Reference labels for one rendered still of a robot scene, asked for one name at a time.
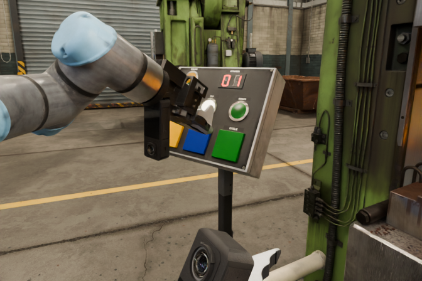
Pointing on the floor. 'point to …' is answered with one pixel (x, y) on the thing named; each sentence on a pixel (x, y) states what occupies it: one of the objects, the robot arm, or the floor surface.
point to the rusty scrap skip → (300, 94)
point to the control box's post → (225, 201)
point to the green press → (201, 21)
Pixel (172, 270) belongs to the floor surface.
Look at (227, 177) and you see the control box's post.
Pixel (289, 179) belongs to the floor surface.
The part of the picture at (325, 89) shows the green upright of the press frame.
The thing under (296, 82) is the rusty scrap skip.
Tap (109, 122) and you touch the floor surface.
